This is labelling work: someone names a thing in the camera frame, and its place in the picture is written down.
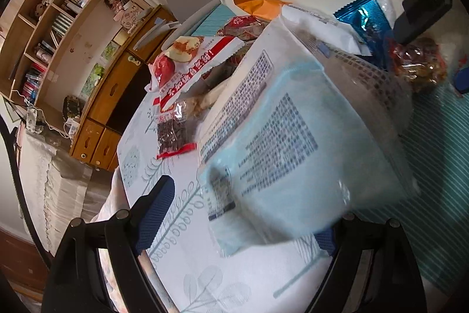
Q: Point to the red white apple print packet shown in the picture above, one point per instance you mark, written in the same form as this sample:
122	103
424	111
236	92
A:
198	71

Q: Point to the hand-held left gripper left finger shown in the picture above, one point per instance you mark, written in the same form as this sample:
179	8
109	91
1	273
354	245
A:
157	210

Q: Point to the white crinkled snack packet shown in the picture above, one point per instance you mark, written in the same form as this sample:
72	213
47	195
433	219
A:
322	27

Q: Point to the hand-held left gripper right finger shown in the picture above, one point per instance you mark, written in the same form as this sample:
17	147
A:
326	241

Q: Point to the orange and white snack packet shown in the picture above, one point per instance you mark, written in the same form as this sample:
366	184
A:
256	7

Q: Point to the wooden desk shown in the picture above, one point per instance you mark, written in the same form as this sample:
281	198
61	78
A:
110	96

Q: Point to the green landscape picture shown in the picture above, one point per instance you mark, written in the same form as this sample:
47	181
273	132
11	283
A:
110	52
93	78

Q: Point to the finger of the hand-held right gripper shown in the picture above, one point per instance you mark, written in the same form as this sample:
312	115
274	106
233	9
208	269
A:
462	80
425	10

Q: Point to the dark patterned box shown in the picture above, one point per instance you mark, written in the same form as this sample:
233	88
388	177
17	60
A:
71	107

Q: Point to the clear bag of candies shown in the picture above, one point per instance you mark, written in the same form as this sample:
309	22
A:
421	63

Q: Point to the white lace cloth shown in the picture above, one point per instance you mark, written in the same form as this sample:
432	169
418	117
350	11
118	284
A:
47	181

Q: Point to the small doll figure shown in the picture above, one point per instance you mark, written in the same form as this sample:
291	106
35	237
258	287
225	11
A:
116	1

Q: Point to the wooden bookshelf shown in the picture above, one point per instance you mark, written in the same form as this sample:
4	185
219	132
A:
18	41

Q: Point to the shelved books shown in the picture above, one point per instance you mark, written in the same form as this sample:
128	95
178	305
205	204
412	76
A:
33	78

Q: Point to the blue foil snack packet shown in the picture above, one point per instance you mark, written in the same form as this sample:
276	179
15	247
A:
366	14

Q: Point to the large light blue printed packet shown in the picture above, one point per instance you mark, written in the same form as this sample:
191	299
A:
293	137

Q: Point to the dark snack packet red trim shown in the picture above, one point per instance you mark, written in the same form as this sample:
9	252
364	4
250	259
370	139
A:
172	133

